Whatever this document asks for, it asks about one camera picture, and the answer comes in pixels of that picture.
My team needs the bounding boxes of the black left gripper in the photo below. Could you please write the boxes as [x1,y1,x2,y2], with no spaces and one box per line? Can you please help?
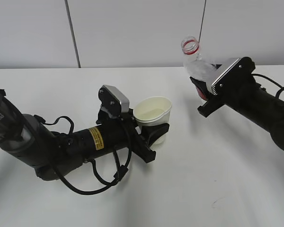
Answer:
[96,108,169,163]

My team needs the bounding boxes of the white paper cup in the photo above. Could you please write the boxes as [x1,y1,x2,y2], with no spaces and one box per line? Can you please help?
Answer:
[134,95,173,145]

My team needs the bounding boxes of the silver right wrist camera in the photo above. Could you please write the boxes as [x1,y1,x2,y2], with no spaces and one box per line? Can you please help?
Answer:
[209,58,241,96]

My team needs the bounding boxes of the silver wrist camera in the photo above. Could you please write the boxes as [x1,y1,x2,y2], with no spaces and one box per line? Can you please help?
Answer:
[98,85,130,119]
[209,58,241,96]

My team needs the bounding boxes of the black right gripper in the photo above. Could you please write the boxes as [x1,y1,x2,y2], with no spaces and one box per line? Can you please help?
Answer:
[190,57,255,117]

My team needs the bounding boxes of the clear water bottle red label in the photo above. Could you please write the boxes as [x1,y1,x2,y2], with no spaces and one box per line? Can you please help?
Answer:
[181,35,218,100]

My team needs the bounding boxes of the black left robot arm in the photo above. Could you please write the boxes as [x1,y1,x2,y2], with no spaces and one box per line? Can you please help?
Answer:
[0,85,169,181]

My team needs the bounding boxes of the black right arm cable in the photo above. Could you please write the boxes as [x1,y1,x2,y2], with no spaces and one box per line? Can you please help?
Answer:
[252,73,284,99]

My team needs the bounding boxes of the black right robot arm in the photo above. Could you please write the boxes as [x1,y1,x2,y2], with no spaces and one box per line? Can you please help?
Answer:
[190,57,284,151]

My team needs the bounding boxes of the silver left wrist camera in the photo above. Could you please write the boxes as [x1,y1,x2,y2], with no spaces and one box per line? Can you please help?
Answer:
[98,85,130,119]

